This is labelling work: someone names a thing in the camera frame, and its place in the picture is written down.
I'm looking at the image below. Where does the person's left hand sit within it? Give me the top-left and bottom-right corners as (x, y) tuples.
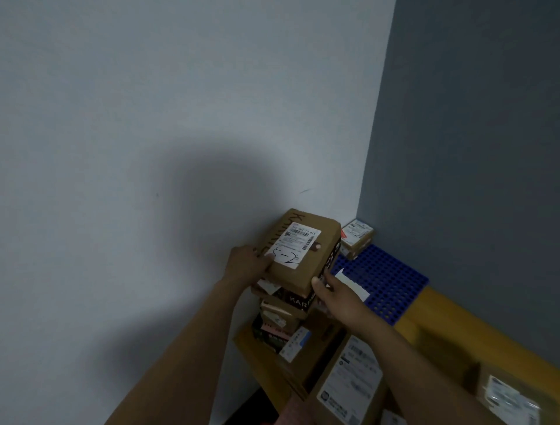
(223, 245), (275, 292)

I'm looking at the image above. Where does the person's right hand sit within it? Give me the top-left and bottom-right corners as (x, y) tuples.
(310, 271), (380, 337)

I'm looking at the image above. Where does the box of stack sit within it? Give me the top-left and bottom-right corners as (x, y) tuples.
(276, 313), (349, 399)

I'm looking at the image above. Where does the box with black KARRIE band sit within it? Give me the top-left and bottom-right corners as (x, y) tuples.
(251, 208), (342, 319)

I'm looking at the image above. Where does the small cardboard parcel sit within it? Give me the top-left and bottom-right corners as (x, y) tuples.
(306, 335), (389, 425)
(340, 218), (376, 262)

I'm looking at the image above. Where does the person's left forearm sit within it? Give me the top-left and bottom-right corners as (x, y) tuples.
(104, 280), (250, 425)

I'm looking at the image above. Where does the person's right forearm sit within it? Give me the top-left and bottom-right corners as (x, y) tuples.
(356, 315), (504, 425)

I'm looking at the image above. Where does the white paper note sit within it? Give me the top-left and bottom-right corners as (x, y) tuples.
(334, 267), (372, 303)

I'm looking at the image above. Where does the blue plastic grid pallet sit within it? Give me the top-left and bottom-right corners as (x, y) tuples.
(330, 244), (429, 327)

